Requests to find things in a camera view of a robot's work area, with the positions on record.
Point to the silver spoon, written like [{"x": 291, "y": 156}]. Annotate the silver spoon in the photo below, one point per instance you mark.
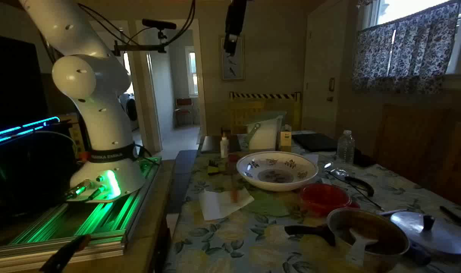
[{"x": 336, "y": 171}]

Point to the white floral bowl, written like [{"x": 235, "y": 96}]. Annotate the white floral bowl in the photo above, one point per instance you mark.
[{"x": 276, "y": 172}]

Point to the aluminium rail base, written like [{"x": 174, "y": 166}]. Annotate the aluminium rail base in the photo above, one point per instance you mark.
[{"x": 83, "y": 222}]

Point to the small white bottle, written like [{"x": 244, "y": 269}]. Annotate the small white bottle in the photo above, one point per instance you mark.
[{"x": 223, "y": 147}]

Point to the orange stick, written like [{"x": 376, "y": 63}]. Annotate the orange stick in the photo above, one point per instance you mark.
[{"x": 233, "y": 192}]

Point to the bird wall picture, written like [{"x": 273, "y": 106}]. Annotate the bird wall picture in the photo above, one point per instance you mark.
[{"x": 232, "y": 69}]

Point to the wall light switch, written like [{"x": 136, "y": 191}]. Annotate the wall light switch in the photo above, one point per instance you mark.
[{"x": 330, "y": 84}]

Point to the yellow chair with striped tape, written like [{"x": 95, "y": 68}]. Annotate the yellow chair with striped tape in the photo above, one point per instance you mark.
[{"x": 262, "y": 115}]

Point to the white paper napkin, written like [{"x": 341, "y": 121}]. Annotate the white paper napkin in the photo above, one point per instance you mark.
[{"x": 223, "y": 203}]

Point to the white plastic spoon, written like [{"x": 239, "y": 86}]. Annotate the white plastic spoon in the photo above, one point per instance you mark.
[{"x": 359, "y": 248}]

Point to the small black pouch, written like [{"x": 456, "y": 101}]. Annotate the small black pouch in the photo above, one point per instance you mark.
[{"x": 362, "y": 160}]

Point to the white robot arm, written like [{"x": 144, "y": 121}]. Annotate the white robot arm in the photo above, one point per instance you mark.
[{"x": 95, "y": 101}]

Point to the white washing machine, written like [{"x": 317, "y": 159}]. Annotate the white washing machine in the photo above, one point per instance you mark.
[{"x": 130, "y": 107}]

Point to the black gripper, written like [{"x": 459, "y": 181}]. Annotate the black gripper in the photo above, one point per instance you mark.
[{"x": 235, "y": 21}]

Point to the floral patterned curtain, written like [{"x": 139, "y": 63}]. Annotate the floral patterned curtain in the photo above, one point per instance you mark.
[{"x": 406, "y": 48}]

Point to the large black pouch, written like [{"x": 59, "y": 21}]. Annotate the large black pouch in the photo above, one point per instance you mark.
[{"x": 314, "y": 142}]

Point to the small yellow label box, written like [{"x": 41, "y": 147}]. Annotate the small yellow label box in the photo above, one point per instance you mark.
[{"x": 285, "y": 137}]

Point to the clear water bottle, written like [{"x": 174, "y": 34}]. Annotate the clear water bottle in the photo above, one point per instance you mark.
[{"x": 345, "y": 148}]

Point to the floral lemon tablecloth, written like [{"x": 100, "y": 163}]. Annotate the floral lemon tablecloth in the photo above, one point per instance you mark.
[{"x": 250, "y": 238}]

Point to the black monitor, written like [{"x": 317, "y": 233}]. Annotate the black monitor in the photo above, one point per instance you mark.
[{"x": 12, "y": 86}]

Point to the cyan LED strip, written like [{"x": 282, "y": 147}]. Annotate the cyan LED strip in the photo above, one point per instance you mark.
[{"x": 22, "y": 130}]

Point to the white door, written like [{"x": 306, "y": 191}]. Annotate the white door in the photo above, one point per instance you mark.
[{"x": 318, "y": 71}]

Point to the black pen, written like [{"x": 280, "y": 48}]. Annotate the black pen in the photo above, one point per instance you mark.
[{"x": 455, "y": 216}]

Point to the small dark yellow item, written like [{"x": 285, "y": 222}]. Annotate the small dark yellow item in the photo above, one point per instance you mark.
[{"x": 213, "y": 168}]

